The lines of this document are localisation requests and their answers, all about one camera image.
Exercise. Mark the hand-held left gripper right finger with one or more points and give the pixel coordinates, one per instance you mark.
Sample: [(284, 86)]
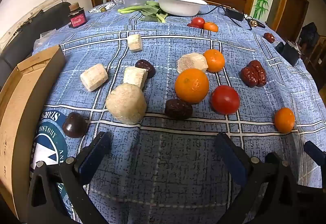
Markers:
[(230, 159)]

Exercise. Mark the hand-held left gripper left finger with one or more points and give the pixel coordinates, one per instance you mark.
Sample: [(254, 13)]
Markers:
[(95, 155)]

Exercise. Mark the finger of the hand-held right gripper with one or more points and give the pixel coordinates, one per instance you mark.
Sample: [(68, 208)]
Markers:
[(315, 152)]

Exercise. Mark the dark brown date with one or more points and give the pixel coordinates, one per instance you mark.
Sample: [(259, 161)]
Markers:
[(178, 109), (74, 124), (145, 67)]

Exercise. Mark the small orange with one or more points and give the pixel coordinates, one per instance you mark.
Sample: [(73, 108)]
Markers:
[(211, 27), (284, 120)]

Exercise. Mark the red tomato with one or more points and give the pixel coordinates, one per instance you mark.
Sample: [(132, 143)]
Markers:
[(198, 21), (225, 99)]

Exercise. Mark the large round sugarcane piece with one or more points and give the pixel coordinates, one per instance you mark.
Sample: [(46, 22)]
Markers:
[(126, 103)]

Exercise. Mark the large orange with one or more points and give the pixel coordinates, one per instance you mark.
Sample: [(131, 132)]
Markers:
[(191, 85)]

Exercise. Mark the brown cardboard box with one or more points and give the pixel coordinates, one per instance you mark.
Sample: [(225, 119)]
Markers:
[(17, 117)]

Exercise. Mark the large wrinkled red date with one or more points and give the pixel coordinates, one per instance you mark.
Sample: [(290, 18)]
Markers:
[(254, 73)]

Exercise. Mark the blue checked tablecloth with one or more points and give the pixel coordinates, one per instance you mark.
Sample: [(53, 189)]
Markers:
[(163, 162)]

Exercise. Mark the medium orange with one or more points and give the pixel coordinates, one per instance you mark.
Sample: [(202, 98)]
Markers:
[(214, 60)]

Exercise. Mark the wooden chair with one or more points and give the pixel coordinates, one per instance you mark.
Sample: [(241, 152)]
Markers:
[(317, 52)]

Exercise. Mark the small black box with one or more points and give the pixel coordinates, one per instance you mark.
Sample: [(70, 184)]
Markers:
[(289, 52)]

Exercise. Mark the black bag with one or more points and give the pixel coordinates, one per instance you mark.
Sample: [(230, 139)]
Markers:
[(309, 35)]

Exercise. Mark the small red date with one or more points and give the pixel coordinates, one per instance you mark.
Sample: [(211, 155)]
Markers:
[(191, 25), (269, 37)]

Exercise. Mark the clear plastic bag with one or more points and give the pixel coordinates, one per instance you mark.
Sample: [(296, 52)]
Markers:
[(44, 36)]

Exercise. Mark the dark jar with red label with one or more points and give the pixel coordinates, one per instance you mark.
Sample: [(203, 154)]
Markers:
[(77, 17)]

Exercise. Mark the black sofa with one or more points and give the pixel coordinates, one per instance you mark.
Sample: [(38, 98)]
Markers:
[(33, 27)]

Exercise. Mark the brown wooden door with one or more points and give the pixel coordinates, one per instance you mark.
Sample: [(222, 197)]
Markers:
[(290, 9)]

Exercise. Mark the black power adapter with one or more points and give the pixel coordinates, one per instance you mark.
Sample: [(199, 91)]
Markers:
[(234, 13)]

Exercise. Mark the small green fruit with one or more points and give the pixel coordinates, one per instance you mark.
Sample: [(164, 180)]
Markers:
[(103, 9)]

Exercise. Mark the green bok choy stalk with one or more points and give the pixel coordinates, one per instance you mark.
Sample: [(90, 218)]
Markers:
[(130, 9), (156, 17)]

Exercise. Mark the white bowl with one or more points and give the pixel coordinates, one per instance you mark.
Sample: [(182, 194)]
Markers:
[(178, 6)]

